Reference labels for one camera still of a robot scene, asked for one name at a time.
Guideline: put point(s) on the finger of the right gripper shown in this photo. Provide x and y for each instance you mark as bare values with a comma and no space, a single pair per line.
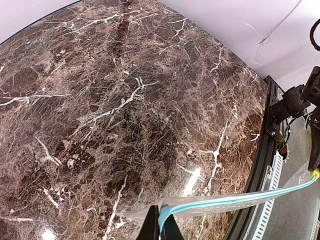
314,160

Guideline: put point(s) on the black front rail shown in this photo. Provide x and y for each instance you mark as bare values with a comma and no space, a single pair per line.
245,221

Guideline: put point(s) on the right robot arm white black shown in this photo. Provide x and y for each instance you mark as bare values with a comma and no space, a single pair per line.
294,102

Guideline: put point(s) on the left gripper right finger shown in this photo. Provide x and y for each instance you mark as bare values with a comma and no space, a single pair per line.
171,230

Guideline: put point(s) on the white slotted cable duct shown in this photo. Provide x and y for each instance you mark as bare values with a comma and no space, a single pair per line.
263,211

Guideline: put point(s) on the clear zip top bag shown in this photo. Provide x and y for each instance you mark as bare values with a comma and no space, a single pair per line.
195,206

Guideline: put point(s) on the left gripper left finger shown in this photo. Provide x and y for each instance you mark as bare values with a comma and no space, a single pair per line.
150,228

